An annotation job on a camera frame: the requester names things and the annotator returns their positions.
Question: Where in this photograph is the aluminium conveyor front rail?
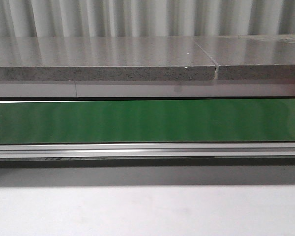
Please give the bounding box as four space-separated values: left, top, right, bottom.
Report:
0 142 295 160

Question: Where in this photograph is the white conveyor back panel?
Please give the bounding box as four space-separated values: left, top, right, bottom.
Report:
0 79 295 98

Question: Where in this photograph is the green conveyor belt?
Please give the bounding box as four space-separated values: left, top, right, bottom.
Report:
0 98 295 145

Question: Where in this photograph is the grey stone slab left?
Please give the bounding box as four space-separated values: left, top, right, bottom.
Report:
0 37 216 81

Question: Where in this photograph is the grey stone slab right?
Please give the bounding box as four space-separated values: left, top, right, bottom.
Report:
194 35 295 81

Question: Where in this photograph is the white corrugated curtain backdrop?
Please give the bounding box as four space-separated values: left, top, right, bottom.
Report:
0 0 295 37

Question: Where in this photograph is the grey stone slab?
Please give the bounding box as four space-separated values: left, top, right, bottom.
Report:
0 37 216 81
194 35 295 81

